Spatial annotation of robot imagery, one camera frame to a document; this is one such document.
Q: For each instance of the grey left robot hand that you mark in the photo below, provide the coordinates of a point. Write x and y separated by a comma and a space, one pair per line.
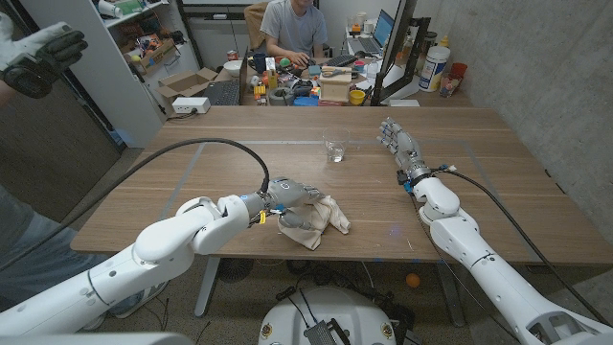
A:
287, 191

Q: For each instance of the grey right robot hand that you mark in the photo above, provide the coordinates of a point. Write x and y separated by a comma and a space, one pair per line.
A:
406, 146

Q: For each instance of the beige cloth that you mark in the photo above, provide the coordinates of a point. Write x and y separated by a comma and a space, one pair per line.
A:
328, 215

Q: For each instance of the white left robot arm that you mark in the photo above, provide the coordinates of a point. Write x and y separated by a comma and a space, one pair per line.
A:
158, 249

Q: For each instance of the operator bare forearm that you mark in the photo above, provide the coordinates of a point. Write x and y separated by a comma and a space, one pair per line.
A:
5, 92

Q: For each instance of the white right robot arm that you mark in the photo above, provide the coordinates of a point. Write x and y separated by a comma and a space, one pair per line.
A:
479, 259

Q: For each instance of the clear glass cup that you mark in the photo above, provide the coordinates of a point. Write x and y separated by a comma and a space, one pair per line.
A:
335, 146

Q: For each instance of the yellow cup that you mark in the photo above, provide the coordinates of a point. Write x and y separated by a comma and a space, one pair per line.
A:
356, 98

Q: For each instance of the red cup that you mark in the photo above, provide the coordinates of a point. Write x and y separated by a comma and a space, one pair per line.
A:
459, 70

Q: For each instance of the white notepad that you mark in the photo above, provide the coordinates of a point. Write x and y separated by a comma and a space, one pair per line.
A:
403, 102

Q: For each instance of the glass with colourful items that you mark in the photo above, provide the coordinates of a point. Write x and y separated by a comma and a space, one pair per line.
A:
449, 86

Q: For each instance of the white canister blue label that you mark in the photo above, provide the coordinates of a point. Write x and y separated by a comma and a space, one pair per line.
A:
433, 69

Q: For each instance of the small wooden box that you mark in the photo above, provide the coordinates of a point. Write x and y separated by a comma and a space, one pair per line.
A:
335, 88

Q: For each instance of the blue box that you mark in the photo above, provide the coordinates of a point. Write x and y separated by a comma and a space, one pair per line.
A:
305, 101

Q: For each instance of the black round fan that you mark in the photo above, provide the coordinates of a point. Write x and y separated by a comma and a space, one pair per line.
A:
234, 269

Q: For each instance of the grey tape roll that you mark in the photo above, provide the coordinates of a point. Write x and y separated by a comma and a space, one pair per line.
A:
281, 97

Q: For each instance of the black desktop keyboard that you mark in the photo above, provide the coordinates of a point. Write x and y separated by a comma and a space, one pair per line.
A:
341, 60

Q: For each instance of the black monitor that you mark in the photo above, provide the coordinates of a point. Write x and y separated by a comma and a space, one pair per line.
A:
397, 38

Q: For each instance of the yellow bottle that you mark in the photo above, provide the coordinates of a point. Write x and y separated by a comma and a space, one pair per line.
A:
444, 42

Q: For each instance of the black monitor stand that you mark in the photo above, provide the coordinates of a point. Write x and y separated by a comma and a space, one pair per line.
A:
421, 29

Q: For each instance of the open silver laptop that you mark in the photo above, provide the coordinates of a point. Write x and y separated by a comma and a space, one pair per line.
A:
378, 31

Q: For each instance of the black laptop keyboard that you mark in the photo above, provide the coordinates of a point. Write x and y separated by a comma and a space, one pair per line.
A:
222, 92

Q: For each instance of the grey table leg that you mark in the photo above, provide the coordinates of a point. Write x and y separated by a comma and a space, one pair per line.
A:
450, 294
207, 287

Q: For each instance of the white power strip box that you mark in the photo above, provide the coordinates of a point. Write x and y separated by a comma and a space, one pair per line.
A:
190, 105

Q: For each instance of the dark blue mug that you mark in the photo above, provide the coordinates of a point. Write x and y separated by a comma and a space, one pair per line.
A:
259, 62

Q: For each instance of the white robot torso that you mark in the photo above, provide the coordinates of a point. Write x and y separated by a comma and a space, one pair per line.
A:
345, 311

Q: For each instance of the orange ball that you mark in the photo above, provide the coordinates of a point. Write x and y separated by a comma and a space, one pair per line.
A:
413, 280

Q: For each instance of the white bowl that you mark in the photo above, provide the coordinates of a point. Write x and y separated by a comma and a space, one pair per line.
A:
233, 68

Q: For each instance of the red drink can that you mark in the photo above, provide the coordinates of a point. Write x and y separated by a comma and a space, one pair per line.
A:
233, 55

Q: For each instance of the open cardboard box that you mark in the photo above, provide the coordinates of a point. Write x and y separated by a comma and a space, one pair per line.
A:
184, 82

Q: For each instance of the seated person grey shirt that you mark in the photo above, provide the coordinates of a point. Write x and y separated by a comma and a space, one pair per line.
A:
292, 29

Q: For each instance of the brown chair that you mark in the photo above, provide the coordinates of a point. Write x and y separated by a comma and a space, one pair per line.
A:
254, 24

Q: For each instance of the grey white sneaker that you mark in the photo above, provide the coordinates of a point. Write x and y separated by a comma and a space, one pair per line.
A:
146, 296

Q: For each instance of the cardboard box with toys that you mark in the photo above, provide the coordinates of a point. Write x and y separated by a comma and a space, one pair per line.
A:
153, 55

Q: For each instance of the white shelf unit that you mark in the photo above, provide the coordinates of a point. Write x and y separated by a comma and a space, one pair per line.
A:
96, 76

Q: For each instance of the operator blue jeans leg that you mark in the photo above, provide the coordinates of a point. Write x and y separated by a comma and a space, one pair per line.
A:
24, 259

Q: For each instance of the operator white black glove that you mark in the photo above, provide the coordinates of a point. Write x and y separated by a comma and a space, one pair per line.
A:
40, 55

